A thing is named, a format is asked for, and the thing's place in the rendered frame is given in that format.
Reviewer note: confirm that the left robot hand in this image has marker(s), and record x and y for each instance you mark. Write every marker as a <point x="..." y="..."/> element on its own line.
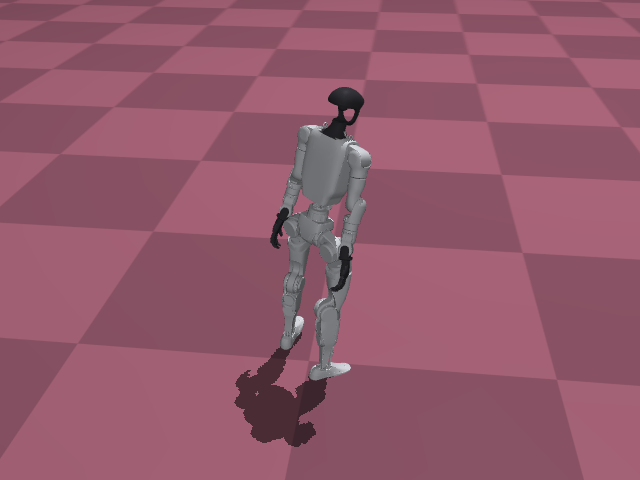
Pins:
<point x="282" y="216"/>

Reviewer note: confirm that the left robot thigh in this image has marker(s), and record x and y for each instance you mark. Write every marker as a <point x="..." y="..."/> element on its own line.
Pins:
<point x="298" y="253"/>

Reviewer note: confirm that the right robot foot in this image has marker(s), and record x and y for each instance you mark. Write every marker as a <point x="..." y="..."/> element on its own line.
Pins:
<point x="316" y="372"/>

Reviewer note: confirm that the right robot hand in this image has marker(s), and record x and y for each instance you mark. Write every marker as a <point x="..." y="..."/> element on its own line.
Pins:
<point x="344" y="272"/>

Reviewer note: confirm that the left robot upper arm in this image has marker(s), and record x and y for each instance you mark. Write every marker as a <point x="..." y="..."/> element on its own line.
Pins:
<point x="303" y="135"/>

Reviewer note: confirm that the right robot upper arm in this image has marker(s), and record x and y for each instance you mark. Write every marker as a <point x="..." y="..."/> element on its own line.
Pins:
<point x="359" y="161"/>

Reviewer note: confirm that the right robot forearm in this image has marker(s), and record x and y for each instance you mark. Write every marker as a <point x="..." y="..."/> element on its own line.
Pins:
<point x="350" y="227"/>

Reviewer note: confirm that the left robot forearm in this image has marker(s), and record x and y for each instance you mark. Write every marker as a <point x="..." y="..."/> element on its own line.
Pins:
<point x="291" y="194"/>

